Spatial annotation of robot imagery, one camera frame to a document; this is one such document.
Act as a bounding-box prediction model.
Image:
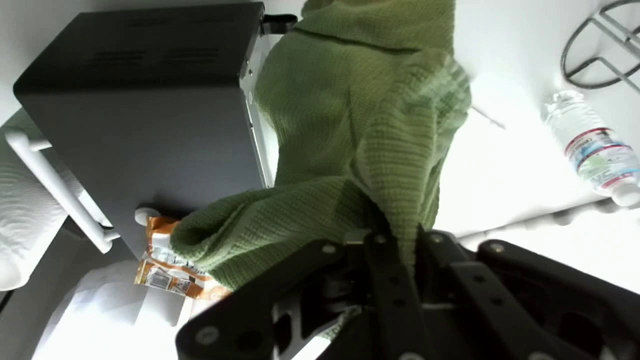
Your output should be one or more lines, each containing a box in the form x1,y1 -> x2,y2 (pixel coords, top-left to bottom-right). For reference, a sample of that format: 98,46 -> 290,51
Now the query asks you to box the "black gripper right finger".
416,228 -> 640,360

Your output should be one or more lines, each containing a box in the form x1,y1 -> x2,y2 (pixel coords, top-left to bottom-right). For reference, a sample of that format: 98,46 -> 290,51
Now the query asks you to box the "black toaster oven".
12,3 -> 300,264

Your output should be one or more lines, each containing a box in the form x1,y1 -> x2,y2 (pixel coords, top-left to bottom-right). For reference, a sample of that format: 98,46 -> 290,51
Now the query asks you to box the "green towel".
167,0 -> 473,292

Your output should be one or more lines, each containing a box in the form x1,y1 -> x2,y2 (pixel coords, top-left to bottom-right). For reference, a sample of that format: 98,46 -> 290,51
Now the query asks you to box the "metal wire stand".
558,0 -> 640,95

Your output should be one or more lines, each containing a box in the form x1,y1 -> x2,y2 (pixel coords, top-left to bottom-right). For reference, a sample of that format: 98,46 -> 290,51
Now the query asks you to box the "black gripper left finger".
173,228 -> 428,360

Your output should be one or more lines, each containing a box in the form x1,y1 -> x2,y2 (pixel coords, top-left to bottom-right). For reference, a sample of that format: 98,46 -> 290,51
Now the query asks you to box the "clear plastic water bottle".
541,88 -> 640,211

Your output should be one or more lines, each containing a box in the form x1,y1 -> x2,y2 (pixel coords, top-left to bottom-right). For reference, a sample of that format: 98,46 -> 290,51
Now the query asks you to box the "orange snack packet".
131,212 -> 233,303

